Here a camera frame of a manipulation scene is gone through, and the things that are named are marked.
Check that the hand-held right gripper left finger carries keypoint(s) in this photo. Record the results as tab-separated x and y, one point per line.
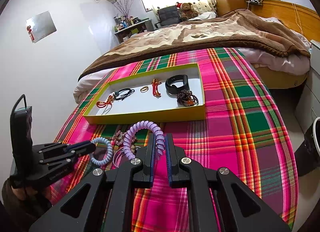
149	152

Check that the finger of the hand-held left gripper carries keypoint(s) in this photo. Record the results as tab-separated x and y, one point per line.
82	145
62	159

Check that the yellow shallow cardboard box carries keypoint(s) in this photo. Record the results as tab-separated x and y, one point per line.
140	103

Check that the brown teddy bear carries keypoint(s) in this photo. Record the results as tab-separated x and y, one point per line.
186	9

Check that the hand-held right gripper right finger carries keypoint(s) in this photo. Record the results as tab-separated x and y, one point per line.
169	162

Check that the wooden bed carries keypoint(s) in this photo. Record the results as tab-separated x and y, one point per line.
280	12

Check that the black wrist band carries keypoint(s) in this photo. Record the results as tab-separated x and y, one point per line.
172	89

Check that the headboard shelf with chargers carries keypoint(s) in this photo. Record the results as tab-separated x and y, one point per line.
255	1

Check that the white pillow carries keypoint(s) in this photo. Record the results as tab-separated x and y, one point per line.
205	15

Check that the group of desk bottles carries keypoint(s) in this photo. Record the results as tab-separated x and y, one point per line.
123	23

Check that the pink thin bangle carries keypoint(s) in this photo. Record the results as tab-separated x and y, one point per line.
115	158

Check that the black white-rimmed trash bin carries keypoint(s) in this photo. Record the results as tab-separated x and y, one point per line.
312	147

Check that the person's left forearm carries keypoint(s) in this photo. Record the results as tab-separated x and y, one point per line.
10	204

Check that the grey drawer nightstand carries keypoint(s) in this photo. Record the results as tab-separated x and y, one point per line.
312	84

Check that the rhinestone hair accessory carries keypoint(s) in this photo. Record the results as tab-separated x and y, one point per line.
118	137

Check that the small cluttered desk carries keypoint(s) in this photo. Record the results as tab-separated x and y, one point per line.
132	31

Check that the person's left hand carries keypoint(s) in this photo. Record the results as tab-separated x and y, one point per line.
30	192

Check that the pink green plaid blanket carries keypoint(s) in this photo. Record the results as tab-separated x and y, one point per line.
225	122

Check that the orange red knot ornament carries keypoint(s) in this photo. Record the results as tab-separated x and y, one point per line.
155	83

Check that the black office chair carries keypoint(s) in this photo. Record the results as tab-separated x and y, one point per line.
167	16

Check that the purple branch decoration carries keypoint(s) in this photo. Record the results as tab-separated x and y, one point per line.
123	6

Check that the silver wall poster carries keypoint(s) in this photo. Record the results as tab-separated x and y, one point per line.
42	26

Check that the brown patterned fleece blanket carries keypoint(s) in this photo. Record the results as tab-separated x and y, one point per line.
175	34

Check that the red hanging wall ornament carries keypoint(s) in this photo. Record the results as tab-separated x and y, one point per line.
30	32

